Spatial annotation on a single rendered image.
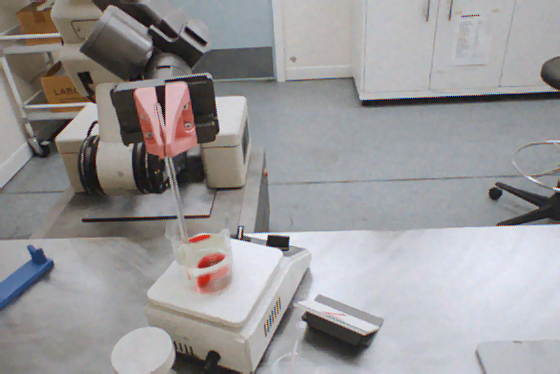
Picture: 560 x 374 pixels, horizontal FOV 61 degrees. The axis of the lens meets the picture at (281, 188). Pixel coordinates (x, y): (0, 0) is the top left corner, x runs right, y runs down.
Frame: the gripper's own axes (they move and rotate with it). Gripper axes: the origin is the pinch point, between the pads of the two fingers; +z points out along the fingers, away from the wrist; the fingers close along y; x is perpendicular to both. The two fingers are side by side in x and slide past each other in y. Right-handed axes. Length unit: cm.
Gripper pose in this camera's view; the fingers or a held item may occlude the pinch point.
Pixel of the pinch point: (165, 147)
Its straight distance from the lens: 43.5
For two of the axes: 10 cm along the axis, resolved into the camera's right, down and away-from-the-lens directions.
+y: 9.8, -1.5, 1.3
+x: 0.6, 8.4, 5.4
